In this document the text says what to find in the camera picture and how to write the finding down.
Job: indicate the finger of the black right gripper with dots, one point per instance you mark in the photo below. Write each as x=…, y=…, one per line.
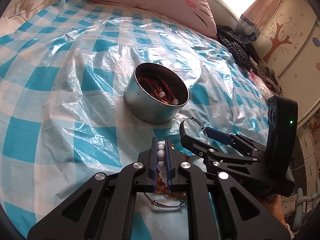
x=195, y=146
x=240, y=143

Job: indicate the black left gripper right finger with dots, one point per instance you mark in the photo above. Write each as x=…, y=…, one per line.
x=218, y=206

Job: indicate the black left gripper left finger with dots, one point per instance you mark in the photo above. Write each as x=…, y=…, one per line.
x=103, y=207

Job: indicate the person's right hand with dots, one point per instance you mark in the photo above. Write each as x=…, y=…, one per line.
x=275, y=208

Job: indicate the pile of clothes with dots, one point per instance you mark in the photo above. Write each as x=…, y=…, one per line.
x=266, y=81

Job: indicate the bookshelf with items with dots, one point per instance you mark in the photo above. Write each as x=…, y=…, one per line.
x=304, y=165

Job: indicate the round silver metal tin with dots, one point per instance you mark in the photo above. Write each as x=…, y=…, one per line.
x=155, y=93

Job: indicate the black jacket on bed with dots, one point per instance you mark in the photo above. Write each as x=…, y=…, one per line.
x=244, y=55

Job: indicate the white wardrobe with tree decal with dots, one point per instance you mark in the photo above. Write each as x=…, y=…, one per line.
x=289, y=45

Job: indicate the pink curtain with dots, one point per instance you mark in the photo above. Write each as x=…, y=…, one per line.
x=257, y=15

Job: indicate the blue checkered plastic sheet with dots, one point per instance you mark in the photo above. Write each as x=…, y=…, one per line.
x=63, y=115

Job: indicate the white quilt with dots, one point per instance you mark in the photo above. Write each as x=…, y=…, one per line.
x=20, y=11

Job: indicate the black camera box green light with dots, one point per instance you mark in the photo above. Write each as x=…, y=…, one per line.
x=282, y=129

